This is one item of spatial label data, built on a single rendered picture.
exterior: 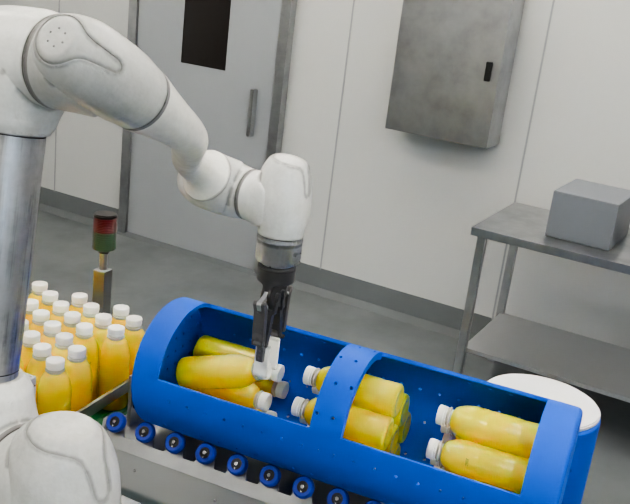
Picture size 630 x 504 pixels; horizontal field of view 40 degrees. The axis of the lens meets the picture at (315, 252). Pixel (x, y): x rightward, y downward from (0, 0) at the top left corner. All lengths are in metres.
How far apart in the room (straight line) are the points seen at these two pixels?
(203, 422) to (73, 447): 0.57
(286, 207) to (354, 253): 3.83
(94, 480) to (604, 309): 4.01
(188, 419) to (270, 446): 0.19
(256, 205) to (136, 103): 0.48
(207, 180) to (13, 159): 0.46
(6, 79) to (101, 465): 0.55
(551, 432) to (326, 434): 0.41
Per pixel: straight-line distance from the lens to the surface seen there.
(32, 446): 1.30
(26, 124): 1.31
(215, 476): 1.89
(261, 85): 5.56
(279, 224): 1.63
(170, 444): 1.92
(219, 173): 1.67
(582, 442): 2.13
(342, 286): 5.52
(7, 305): 1.37
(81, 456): 1.29
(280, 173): 1.62
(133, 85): 1.21
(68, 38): 1.17
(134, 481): 1.98
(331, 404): 1.68
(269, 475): 1.83
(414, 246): 5.26
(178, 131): 1.33
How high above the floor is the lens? 1.95
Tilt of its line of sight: 18 degrees down
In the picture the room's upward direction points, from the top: 7 degrees clockwise
